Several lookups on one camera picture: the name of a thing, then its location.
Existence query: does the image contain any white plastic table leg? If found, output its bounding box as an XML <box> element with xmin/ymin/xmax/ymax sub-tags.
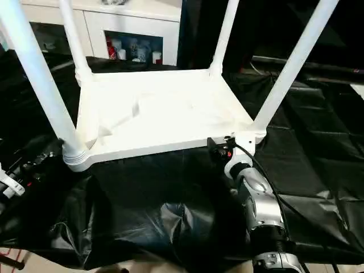
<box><xmin>57</xmin><ymin>0</ymin><xmax>94</xmax><ymax>82</ymax></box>
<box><xmin>0</xmin><ymin>0</ymin><xmax>88</xmax><ymax>169</ymax></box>
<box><xmin>242</xmin><ymin>0</ymin><xmax>341</xmax><ymax>138</ymax></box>
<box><xmin>208</xmin><ymin>0</ymin><xmax>242</xmax><ymax>77</ymax></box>

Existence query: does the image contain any black mat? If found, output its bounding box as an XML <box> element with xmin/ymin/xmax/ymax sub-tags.
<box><xmin>0</xmin><ymin>48</ymin><xmax>364</xmax><ymax>271</ymax></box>

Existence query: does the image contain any black stand rod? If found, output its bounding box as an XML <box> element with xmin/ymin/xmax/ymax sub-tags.
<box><xmin>0</xmin><ymin>254</ymin><xmax>26</xmax><ymax>270</ymax></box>

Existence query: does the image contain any red bottle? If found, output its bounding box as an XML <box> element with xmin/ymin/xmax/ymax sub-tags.
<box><xmin>107</xmin><ymin>39</ymin><xmax>118</xmax><ymax>60</ymax></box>

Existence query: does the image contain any large black case yellow label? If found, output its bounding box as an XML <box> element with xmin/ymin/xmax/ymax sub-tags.
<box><xmin>178</xmin><ymin>0</ymin><xmax>254</xmax><ymax>75</ymax></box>

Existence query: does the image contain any grey metal bar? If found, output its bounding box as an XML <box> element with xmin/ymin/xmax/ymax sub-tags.
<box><xmin>251</xmin><ymin>55</ymin><xmax>364</xmax><ymax>75</ymax></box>

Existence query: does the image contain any white cabinet with glass doors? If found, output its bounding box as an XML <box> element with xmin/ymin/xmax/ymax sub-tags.
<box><xmin>20</xmin><ymin>0</ymin><xmax>183</xmax><ymax>68</ymax></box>

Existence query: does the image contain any white flat panel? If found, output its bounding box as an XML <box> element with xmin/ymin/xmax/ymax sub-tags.
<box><xmin>350</xmin><ymin>83</ymin><xmax>364</xmax><ymax>101</ymax></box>

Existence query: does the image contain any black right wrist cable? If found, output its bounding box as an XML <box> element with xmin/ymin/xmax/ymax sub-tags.
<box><xmin>234</xmin><ymin>143</ymin><xmax>340</xmax><ymax>273</ymax></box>

